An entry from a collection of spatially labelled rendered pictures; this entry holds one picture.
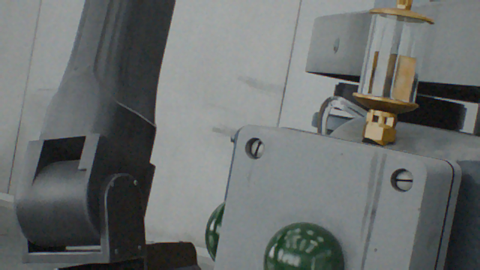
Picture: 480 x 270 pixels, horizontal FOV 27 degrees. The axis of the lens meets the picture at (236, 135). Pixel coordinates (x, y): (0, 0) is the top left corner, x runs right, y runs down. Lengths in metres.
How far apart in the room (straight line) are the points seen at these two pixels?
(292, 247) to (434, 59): 0.28
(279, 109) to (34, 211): 5.52
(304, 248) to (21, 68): 6.96
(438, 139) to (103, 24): 0.31
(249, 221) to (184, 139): 6.09
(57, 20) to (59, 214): 6.50
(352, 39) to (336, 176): 0.43
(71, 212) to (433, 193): 0.33
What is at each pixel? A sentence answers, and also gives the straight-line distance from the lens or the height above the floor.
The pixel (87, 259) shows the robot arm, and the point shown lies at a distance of 0.64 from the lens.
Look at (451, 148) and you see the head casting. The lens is 0.44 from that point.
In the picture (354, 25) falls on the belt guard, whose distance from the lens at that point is 0.78.
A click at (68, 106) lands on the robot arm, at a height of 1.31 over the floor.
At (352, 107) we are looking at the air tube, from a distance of 0.51.
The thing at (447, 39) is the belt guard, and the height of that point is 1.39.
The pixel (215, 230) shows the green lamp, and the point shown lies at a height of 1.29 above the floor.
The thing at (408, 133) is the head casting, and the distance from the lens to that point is 0.45.
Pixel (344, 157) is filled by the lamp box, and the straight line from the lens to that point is 0.36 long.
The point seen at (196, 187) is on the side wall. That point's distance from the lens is 6.41.
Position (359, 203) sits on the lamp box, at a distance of 0.35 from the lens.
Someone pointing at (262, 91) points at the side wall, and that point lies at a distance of 6.21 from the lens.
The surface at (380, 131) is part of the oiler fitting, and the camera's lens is 0.43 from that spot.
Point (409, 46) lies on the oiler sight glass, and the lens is 0.43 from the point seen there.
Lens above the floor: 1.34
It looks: 3 degrees down
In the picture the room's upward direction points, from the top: 10 degrees clockwise
